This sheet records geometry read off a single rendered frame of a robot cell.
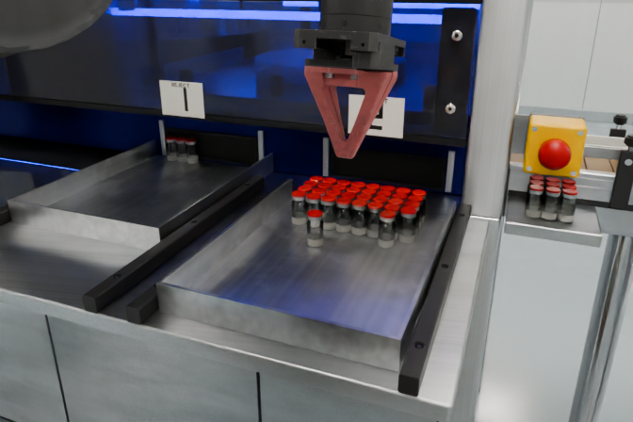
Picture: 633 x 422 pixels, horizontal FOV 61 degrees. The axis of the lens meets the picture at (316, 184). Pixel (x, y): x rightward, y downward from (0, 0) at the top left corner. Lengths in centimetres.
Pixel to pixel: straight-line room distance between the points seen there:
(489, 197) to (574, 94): 467
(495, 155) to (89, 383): 108
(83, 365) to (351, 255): 89
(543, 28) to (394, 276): 482
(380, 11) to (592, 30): 500
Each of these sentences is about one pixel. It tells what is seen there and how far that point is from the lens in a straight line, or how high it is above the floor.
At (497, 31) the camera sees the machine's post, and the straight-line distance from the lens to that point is 77.
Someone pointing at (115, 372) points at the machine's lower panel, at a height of 37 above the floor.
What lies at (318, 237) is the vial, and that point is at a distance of 71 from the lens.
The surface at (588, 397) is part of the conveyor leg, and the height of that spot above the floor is 49.
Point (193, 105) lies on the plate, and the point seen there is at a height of 101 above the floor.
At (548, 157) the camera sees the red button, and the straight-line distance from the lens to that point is 77.
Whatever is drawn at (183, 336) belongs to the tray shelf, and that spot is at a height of 88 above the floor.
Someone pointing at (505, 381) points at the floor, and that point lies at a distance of 195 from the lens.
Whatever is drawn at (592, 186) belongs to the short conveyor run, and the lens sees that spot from 93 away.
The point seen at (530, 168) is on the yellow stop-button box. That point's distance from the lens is 80.
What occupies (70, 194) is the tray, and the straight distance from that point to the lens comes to 97.
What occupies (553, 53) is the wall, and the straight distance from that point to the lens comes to 541.
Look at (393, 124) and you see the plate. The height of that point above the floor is 101.
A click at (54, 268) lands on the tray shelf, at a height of 88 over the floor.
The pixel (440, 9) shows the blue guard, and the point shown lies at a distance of 78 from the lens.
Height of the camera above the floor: 121
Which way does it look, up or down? 21 degrees down
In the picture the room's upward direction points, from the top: straight up
